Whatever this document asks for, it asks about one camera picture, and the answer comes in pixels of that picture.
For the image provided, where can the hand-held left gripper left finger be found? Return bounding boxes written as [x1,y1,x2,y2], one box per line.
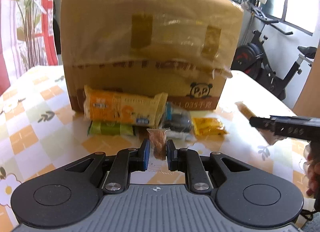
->
[65,140,151,194]

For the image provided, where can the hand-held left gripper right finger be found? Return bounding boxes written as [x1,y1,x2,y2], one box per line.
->
[167,140,250,194]

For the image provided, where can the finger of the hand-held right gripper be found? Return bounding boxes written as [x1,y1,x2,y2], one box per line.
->
[249,115,320,140]

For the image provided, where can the small brown snack packet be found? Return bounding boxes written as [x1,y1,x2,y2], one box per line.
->
[146,128,171,172]

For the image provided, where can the brown snack stick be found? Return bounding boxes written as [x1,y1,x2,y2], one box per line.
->
[235,101,254,120]

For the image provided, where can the person's right hand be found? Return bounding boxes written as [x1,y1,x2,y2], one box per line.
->
[304,142,320,197]

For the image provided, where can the dark snack packet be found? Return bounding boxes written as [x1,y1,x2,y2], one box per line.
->
[160,102,194,133]

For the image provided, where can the wooden board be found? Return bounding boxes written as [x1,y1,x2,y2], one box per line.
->
[292,54,320,117]

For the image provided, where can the small green snack packet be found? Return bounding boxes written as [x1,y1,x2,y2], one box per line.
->
[87,121,137,137]

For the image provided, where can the yellow snack packet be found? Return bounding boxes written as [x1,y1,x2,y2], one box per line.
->
[191,117,228,136]

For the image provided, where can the orange biscuit packet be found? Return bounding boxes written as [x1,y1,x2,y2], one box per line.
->
[84,85,168,128]

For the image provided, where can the black exercise bike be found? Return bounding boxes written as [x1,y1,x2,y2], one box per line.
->
[230,4,318,101]

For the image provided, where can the taped cardboard box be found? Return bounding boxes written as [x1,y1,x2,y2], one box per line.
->
[60,0,244,112]

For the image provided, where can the red printed curtain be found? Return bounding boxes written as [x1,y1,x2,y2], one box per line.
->
[0,0,59,95]

